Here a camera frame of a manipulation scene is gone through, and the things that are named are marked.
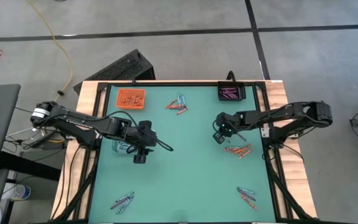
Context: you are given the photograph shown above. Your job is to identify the white plastic bottle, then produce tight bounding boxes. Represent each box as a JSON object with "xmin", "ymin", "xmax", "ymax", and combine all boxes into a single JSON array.
[{"xmin": 1, "ymin": 182, "xmax": 32, "ymax": 201}]

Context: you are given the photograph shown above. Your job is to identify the black metal table frame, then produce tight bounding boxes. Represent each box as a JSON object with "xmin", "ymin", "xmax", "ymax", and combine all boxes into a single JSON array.
[{"xmin": 52, "ymin": 81, "xmax": 318, "ymax": 224}]

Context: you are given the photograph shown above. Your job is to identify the black plastic basket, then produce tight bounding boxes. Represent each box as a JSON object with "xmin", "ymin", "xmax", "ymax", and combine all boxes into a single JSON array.
[{"xmin": 218, "ymin": 80, "xmax": 247, "ymax": 101}]

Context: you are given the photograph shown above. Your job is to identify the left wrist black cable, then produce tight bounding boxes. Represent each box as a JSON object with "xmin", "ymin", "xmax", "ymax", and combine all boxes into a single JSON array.
[{"xmin": 152, "ymin": 136, "xmax": 174, "ymax": 152}]

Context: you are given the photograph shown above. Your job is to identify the orange plastic basket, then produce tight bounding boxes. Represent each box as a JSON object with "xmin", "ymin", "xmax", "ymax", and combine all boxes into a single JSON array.
[{"xmin": 116, "ymin": 88, "xmax": 147, "ymax": 110}]

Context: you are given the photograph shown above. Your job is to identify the yellow cable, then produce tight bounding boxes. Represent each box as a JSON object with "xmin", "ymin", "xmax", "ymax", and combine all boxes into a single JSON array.
[{"xmin": 28, "ymin": 0, "xmax": 74, "ymax": 100}]

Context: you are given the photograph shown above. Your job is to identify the white cable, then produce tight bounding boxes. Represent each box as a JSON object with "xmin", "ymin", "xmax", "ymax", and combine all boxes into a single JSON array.
[{"xmin": 6, "ymin": 126, "xmax": 43, "ymax": 139}]

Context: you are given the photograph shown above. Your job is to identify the black perforated computer case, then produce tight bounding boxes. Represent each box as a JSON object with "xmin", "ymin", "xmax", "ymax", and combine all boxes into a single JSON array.
[{"xmin": 73, "ymin": 49, "xmax": 157, "ymax": 96}]

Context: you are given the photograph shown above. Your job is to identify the teal table mat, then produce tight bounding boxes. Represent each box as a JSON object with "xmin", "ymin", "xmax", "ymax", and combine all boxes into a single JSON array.
[{"xmin": 88, "ymin": 84, "xmax": 278, "ymax": 223}]

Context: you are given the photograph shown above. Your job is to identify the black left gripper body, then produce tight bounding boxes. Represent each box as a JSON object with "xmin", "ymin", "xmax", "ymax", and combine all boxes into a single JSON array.
[{"xmin": 126, "ymin": 119, "xmax": 159, "ymax": 165}]

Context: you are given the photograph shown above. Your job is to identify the clear plastic container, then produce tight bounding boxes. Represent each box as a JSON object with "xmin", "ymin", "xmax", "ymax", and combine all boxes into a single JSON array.
[{"xmin": 111, "ymin": 139, "xmax": 136, "ymax": 154}]

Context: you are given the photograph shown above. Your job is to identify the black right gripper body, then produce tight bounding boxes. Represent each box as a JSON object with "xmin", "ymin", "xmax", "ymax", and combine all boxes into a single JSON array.
[{"xmin": 214, "ymin": 111, "xmax": 241, "ymax": 138}]

